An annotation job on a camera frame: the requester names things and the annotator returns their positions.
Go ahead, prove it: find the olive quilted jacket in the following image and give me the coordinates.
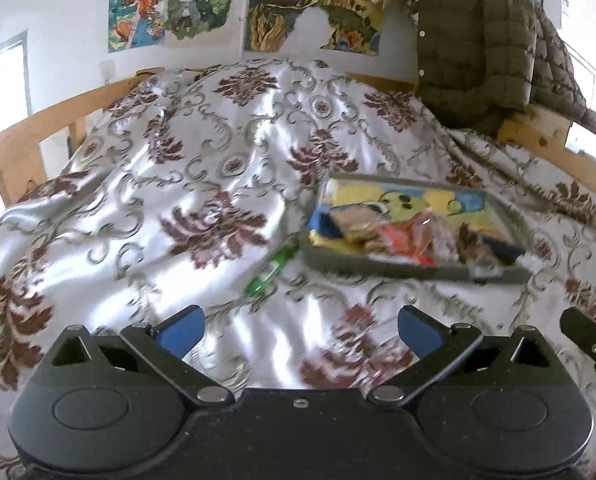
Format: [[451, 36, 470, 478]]
[[409, 0, 596, 137]]

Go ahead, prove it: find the white wall box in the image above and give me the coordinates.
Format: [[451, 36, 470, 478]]
[[542, 0, 570, 27]]

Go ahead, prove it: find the dark brown snack packet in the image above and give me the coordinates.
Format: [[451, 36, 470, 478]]
[[458, 225, 524, 267]]

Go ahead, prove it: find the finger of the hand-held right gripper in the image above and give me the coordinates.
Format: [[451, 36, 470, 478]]
[[560, 306, 596, 376]]

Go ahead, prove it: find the bright window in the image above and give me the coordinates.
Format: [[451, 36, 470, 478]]
[[0, 30, 32, 147]]

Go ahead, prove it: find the yellow swirl wall poster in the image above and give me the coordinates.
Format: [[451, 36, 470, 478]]
[[248, 0, 385, 57]]

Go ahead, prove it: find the beige snack packet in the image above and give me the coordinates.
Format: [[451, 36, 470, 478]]
[[328, 205, 379, 244]]

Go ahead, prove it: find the white flat box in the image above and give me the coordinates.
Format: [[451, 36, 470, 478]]
[[565, 122, 596, 162]]

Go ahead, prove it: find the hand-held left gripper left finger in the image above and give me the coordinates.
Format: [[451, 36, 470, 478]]
[[52, 305, 236, 408]]

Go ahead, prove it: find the red snack packet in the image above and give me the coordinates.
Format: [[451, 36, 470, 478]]
[[377, 210, 437, 267]]

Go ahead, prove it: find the green plastic tube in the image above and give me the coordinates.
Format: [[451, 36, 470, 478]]
[[244, 239, 299, 297]]

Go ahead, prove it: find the cartoon figures wall poster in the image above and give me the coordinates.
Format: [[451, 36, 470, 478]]
[[108, 0, 243, 54]]

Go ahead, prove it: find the grey rectangular tray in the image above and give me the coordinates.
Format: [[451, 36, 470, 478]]
[[299, 175, 535, 286]]

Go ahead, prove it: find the yellow blue cartoon snack bag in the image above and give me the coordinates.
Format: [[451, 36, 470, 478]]
[[309, 179, 500, 252]]

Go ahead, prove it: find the floral satin blanket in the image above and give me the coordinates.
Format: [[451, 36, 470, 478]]
[[0, 57, 596, 480]]

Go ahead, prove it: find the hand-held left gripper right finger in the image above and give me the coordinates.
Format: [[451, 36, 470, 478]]
[[368, 305, 554, 408]]

